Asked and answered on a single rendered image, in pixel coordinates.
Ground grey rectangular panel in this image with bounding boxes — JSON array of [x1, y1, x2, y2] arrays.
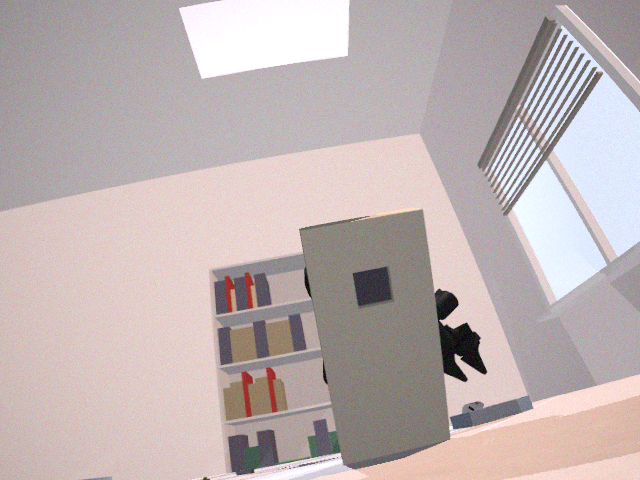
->
[[299, 208, 451, 465]]

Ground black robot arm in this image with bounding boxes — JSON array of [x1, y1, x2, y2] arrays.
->
[[304, 267, 472, 384]]

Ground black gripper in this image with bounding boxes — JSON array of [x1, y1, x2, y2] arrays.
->
[[439, 324, 488, 382]]

